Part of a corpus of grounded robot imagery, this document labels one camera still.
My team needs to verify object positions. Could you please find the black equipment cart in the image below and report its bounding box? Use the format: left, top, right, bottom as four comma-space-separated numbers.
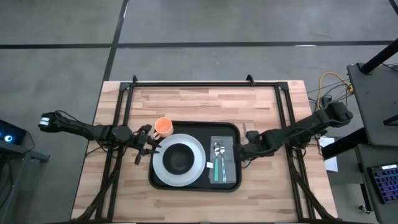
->
346, 62, 398, 147

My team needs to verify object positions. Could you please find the black plastic serving tray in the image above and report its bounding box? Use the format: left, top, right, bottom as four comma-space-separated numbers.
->
147, 120, 243, 192

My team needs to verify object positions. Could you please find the black metal table frame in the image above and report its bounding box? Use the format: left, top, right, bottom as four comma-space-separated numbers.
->
94, 74, 340, 223

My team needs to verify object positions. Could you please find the fork with pale handle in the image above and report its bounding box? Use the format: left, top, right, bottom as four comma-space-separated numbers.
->
220, 146, 228, 184

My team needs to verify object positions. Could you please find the computer tower with blue light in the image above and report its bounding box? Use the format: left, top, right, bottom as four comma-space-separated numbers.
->
0, 119, 28, 146

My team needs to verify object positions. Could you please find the black cable bundle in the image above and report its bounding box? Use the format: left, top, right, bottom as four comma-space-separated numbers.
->
83, 146, 126, 222
288, 154, 337, 221

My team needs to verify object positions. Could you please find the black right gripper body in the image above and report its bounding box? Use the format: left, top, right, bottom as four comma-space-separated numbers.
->
246, 131, 275, 158

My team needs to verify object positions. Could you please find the black stand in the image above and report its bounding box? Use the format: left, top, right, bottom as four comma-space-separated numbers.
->
0, 141, 51, 224

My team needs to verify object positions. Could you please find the black bowl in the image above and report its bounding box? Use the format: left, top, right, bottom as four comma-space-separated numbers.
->
162, 142, 196, 176

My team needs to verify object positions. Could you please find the white paper sheet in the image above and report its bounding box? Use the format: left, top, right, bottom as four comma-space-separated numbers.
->
317, 136, 340, 173

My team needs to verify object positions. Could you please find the orange ceramic mug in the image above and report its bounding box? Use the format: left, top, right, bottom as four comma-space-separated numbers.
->
150, 116, 175, 141

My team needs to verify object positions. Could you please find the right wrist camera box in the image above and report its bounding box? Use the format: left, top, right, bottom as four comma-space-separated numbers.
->
246, 130, 261, 144

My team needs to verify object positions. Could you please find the dark lower desk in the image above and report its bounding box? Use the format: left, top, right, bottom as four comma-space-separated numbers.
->
353, 143, 398, 224

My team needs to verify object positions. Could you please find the black slanted pole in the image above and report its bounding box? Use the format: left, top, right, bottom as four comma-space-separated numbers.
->
360, 38, 398, 75

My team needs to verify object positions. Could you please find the white round plate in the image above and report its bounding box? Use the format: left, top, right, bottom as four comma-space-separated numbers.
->
152, 133, 207, 188

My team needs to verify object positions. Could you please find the keyboard with bluish keys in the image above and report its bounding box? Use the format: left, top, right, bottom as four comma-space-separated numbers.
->
366, 163, 398, 205

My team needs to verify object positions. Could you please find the yellow cable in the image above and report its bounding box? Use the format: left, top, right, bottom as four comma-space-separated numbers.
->
316, 71, 354, 111

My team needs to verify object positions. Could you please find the grey cloth napkin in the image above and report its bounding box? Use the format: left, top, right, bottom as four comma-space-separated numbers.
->
206, 135, 238, 185

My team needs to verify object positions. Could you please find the spoon with teal handle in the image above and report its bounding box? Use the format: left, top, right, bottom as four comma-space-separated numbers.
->
213, 141, 222, 183

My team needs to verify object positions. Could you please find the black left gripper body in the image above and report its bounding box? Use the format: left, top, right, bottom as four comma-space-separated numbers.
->
128, 124, 154, 166

